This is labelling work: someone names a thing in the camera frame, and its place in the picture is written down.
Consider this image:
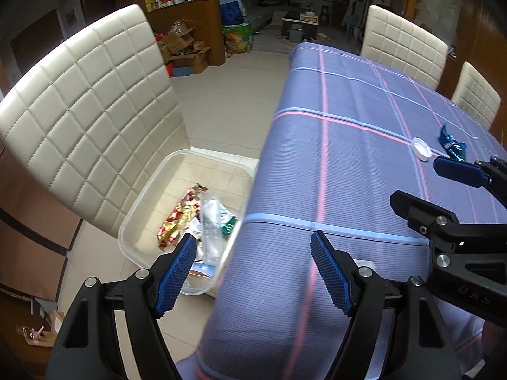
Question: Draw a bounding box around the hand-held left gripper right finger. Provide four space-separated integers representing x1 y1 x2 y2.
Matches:
310 230 464 380

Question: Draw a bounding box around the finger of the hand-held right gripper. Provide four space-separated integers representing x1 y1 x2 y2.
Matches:
390 190 461 246
433 156 507 194

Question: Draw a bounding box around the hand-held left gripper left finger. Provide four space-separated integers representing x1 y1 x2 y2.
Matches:
44 233 199 380

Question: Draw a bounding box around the blue shiny wrapper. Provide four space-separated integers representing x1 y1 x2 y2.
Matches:
438 124 468 162

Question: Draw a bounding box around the white round lid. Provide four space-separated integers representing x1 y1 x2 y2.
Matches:
411 136 432 162

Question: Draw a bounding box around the green wrapper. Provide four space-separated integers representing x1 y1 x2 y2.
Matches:
220 216 240 238

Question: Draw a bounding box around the clear plastic container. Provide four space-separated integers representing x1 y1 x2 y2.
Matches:
118 149 260 296

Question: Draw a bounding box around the white blue paper packet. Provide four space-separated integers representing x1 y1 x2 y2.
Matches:
189 260 219 283

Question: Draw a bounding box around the red gold checkered wrapper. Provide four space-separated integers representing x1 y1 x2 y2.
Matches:
157 183 209 251

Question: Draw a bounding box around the cream quilted leather chair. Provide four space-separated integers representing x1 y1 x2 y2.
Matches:
0 4 260 242
451 61 502 131
360 5 450 92

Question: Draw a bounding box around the purple plaid tablecloth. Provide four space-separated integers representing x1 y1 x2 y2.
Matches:
176 43 507 380

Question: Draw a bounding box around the cardboard box with white circle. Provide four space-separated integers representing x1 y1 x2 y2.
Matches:
43 309 66 345

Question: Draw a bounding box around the brown glossy refrigerator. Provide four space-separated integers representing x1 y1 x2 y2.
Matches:
0 142 86 301

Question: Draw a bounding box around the glass item with pink part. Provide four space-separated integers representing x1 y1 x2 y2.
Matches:
16 324 45 342

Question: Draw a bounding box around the open cardboard box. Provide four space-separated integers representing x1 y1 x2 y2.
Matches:
168 45 212 75
160 27 196 56

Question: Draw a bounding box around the dark coffee table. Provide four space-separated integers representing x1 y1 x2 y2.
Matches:
281 11 321 38

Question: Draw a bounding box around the colourful printed bag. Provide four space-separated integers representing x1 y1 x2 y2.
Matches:
222 24 253 55

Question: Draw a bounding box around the wooden cabinet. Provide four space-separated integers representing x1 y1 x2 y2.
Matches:
144 0 226 68

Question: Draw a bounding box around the blue bag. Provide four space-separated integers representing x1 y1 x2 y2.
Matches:
220 2 245 26

